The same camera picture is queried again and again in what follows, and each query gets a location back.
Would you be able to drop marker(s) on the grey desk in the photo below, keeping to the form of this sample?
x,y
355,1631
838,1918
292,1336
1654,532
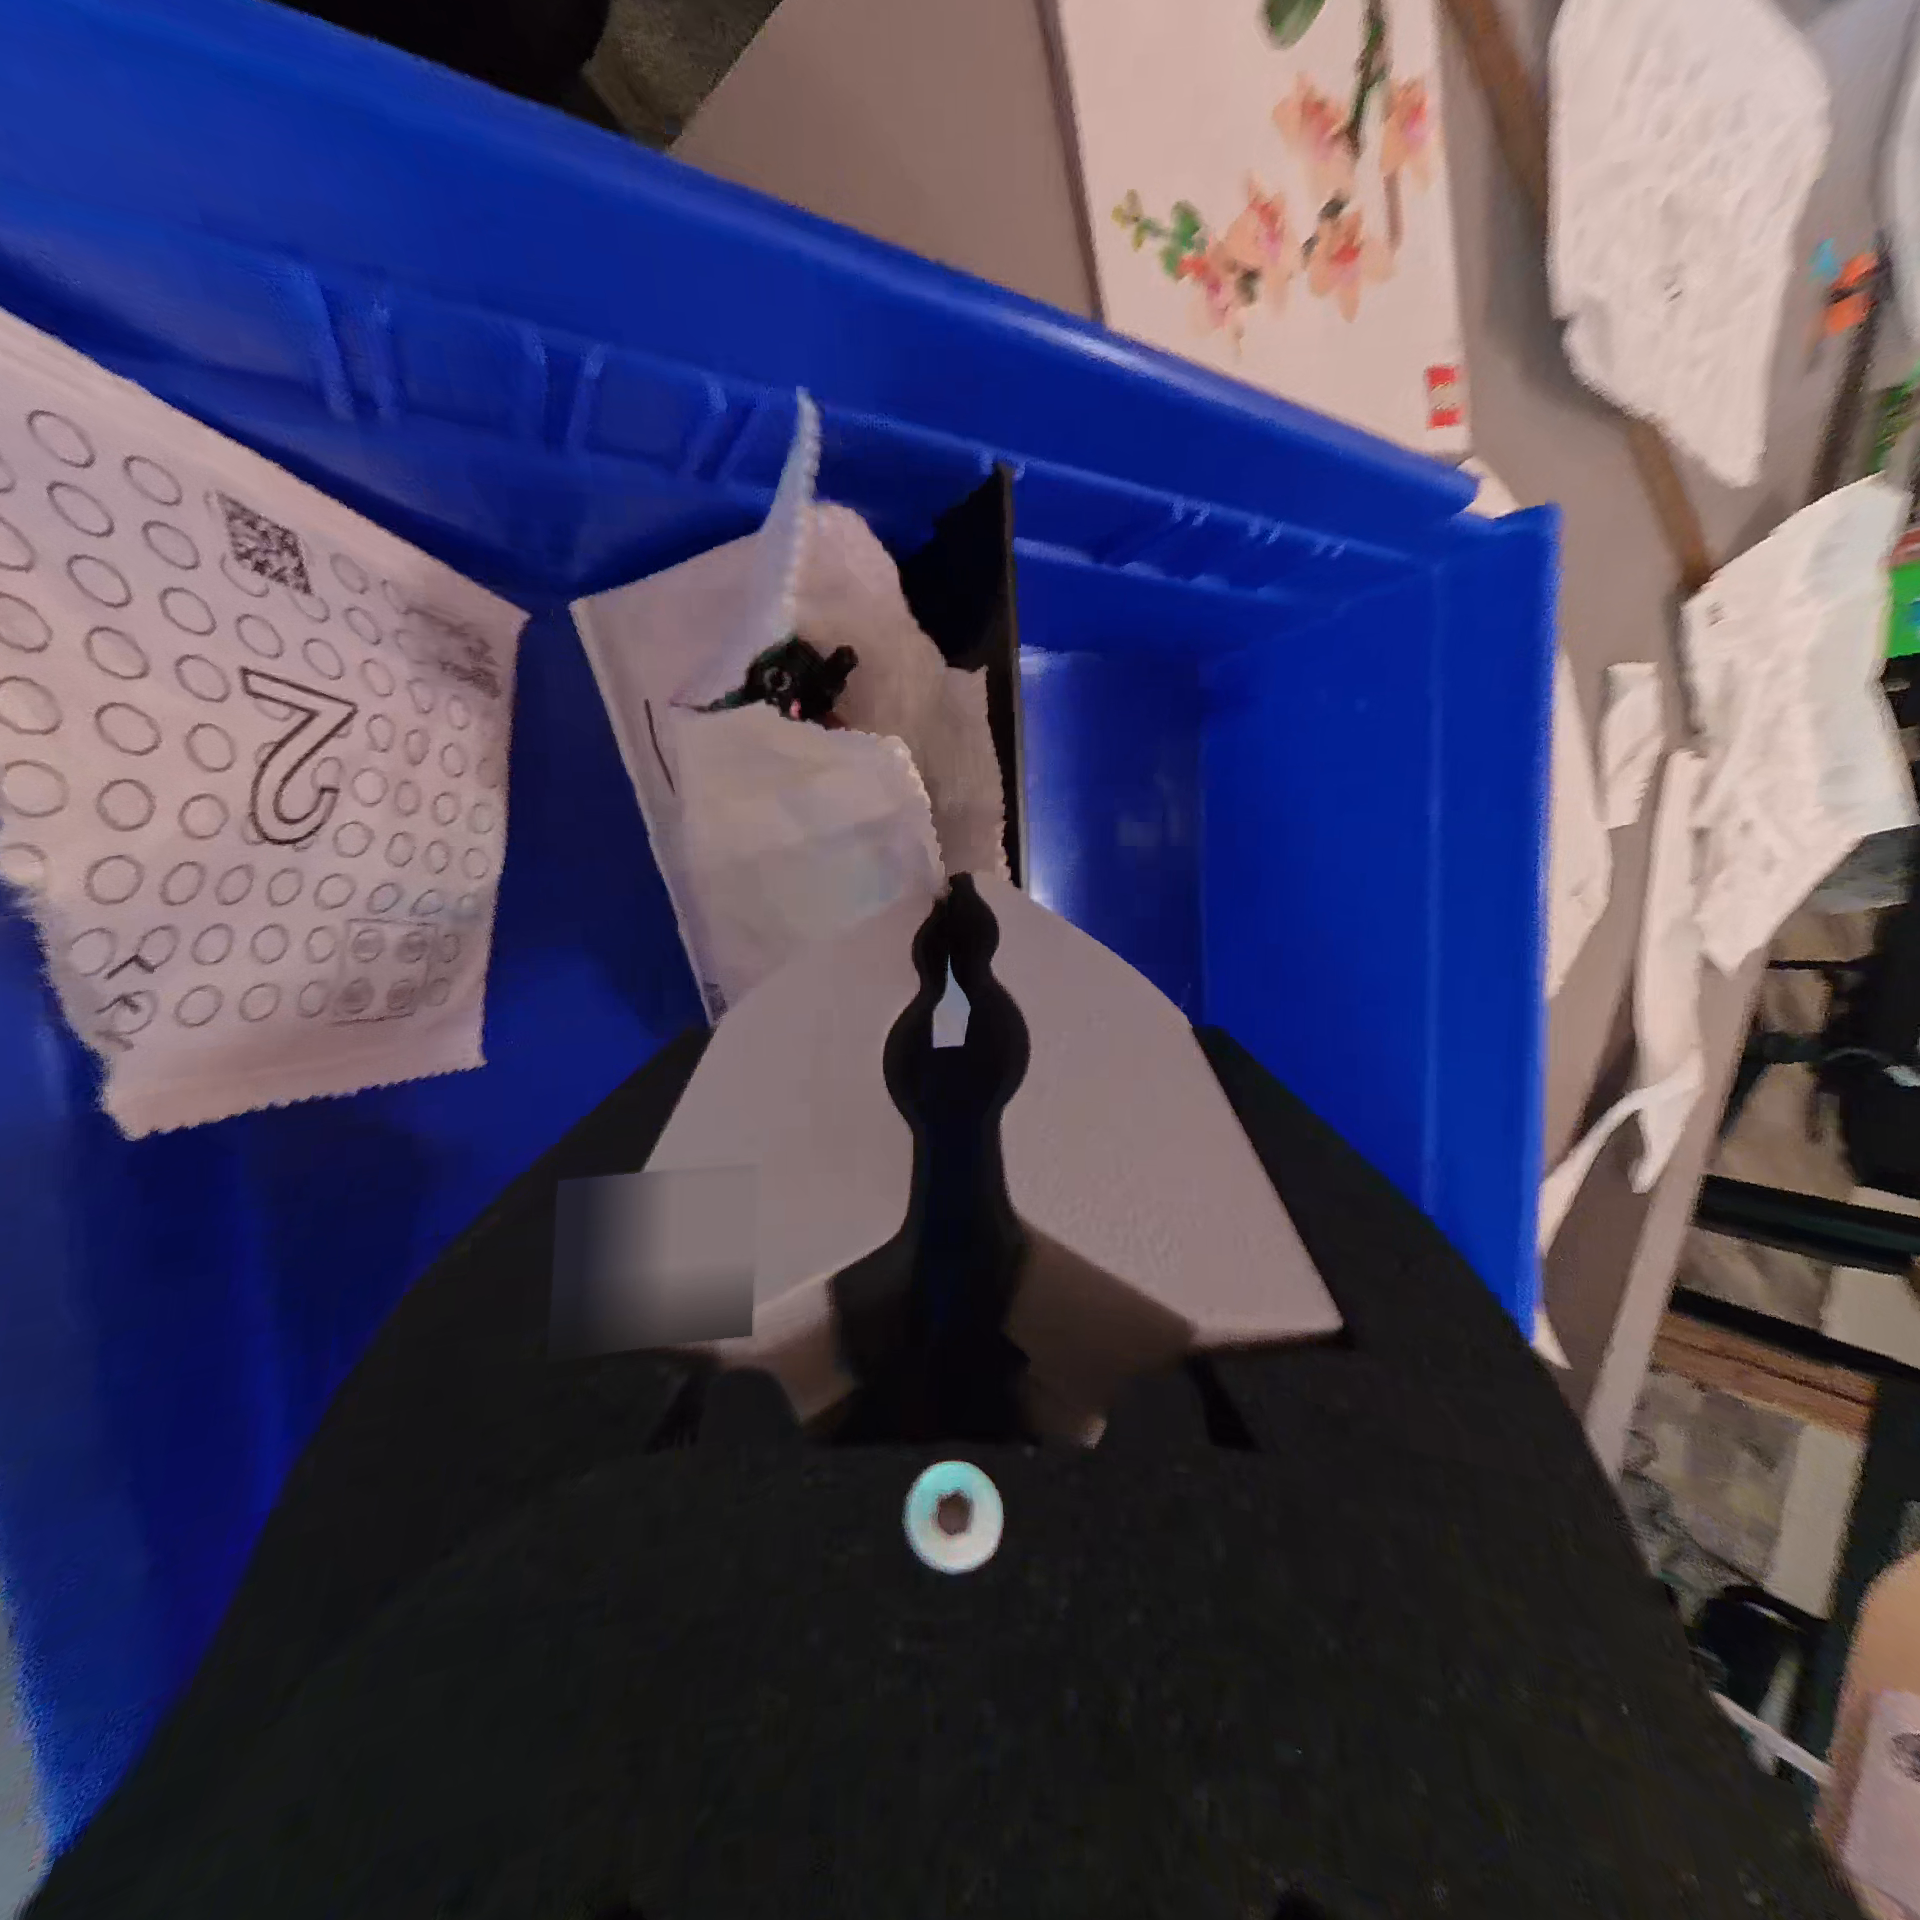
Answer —
x,y
900,170

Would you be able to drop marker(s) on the dark brick pieces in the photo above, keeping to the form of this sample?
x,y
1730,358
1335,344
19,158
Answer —
x,y
786,683

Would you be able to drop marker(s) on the circle-printed paper bag piece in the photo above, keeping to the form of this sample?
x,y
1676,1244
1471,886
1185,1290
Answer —
x,y
229,824

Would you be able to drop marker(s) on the orchid instruction booklet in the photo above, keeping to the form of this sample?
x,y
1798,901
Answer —
x,y
1198,120

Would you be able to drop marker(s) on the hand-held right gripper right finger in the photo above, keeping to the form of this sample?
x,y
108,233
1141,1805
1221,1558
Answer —
x,y
1155,1168

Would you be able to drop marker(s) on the dark orchid toy box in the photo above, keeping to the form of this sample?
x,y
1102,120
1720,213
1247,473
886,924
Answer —
x,y
1873,1726

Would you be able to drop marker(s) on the flat white paper bag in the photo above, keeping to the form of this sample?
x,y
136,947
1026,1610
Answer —
x,y
1798,721

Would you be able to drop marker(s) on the black bin divider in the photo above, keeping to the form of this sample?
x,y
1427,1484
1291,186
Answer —
x,y
976,594

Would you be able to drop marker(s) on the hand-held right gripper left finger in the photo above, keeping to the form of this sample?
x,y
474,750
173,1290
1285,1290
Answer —
x,y
794,1084

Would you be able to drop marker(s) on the blue bin with black divider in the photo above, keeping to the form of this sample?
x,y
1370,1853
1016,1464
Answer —
x,y
1271,901

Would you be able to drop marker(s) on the crumpled white paper bag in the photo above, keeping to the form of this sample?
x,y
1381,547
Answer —
x,y
1676,227

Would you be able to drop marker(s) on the torn white paper bag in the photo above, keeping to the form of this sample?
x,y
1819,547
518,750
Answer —
x,y
794,846

